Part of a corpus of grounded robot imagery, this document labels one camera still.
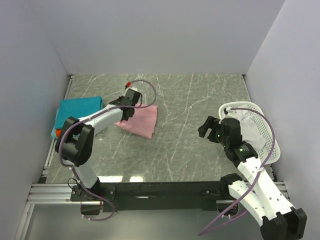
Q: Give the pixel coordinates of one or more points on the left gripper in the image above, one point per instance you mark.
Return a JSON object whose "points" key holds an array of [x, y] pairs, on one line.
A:
{"points": [[120, 98]]}

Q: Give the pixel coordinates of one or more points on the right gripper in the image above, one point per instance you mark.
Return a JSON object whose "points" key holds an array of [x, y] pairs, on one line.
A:
{"points": [[212, 123]]}

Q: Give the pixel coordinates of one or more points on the pink t-shirt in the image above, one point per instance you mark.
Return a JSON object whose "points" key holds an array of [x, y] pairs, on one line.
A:
{"points": [[142, 123]]}

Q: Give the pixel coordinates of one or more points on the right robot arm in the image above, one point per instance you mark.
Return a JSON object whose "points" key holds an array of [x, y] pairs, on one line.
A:
{"points": [[276, 216]]}

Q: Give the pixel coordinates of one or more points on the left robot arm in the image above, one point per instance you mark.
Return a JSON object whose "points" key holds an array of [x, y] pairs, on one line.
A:
{"points": [[75, 143]]}

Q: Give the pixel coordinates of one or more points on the white t-shirt in basket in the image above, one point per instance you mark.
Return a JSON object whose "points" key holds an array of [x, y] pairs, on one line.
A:
{"points": [[248, 128]]}

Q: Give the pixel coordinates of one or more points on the teal folded t-shirt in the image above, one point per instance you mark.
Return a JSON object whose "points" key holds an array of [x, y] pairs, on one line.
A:
{"points": [[77, 108]]}

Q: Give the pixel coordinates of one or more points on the white plastic basket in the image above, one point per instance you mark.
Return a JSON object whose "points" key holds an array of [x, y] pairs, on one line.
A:
{"points": [[263, 127]]}

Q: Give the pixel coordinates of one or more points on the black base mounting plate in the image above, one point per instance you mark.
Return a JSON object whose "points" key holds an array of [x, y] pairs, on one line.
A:
{"points": [[130, 196]]}

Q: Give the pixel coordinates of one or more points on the orange folded t-shirt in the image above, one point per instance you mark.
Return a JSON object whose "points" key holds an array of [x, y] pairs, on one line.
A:
{"points": [[58, 132]]}

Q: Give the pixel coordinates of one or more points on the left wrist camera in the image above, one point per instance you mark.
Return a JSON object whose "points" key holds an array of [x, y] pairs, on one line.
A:
{"points": [[129, 85]]}

